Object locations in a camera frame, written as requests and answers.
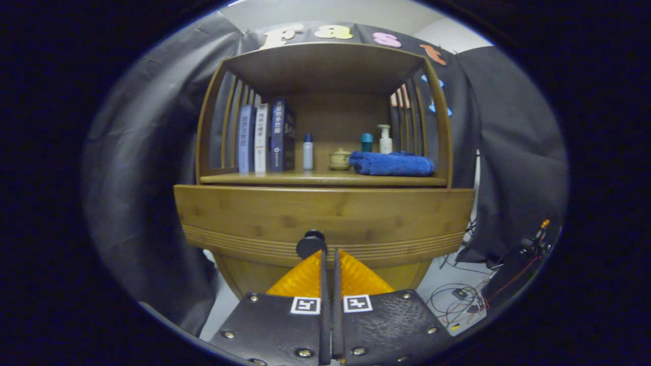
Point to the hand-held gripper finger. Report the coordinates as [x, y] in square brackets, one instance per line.
[337, 315]
[325, 315]

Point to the black round drawer knob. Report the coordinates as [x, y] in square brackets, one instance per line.
[310, 244]

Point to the wooden drawer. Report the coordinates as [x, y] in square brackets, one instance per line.
[254, 218]

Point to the wooden cabinet door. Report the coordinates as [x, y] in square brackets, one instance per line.
[407, 274]
[254, 277]

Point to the wooden countertop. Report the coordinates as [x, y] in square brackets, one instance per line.
[315, 177]

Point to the wooden cabinet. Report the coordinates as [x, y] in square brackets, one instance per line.
[330, 66]

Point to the yellowish lidded tea cup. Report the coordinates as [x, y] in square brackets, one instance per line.
[339, 158]

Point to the blue folded towel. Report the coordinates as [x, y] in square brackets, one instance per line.
[391, 165]

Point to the white bottle blue cap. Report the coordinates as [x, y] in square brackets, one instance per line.
[308, 155]

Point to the teal bottle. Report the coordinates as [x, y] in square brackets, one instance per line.
[366, 143]

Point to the white pump bottle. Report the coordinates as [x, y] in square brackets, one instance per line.
[385, 145]

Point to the dark blue book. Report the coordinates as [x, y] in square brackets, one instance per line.
[278, 137]

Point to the white book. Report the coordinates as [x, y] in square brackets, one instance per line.
[261, 142]

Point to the light blue book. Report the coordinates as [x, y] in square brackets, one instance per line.
[246, 142]

